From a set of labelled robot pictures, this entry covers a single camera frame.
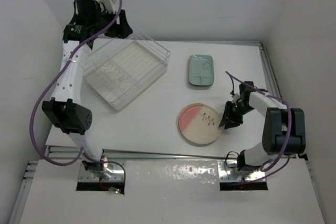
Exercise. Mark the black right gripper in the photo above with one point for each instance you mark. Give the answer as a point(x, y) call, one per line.
point(228, 113)

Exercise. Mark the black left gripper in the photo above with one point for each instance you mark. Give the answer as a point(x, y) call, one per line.
point(121, 30)

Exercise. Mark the pink and cream round plate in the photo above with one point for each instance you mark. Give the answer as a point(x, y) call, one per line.
point(199, 124)

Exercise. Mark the teal rectangular divided plate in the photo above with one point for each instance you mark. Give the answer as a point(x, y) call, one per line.
point(200, 84)

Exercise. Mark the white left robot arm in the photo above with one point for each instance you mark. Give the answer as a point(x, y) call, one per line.
point(64, 108)

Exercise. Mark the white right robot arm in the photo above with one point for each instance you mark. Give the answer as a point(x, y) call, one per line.
point(284, 132)

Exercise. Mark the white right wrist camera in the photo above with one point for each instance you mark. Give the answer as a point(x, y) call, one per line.
point(235, 98)

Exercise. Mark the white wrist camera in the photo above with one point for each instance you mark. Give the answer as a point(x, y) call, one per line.
point(108, 5)
point(235, 98)

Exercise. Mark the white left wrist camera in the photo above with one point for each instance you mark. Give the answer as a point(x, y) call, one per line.
point(108, 5)

